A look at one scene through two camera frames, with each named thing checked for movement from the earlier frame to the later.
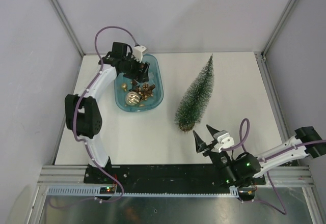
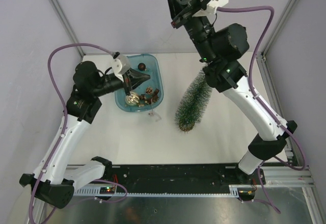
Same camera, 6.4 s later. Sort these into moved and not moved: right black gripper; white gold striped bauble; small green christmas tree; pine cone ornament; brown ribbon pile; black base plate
Moved: brown ribbon pile; right black gripper; pine cone ornament
Not moved: small green christmas tree; black base plate; white gold striped bauble
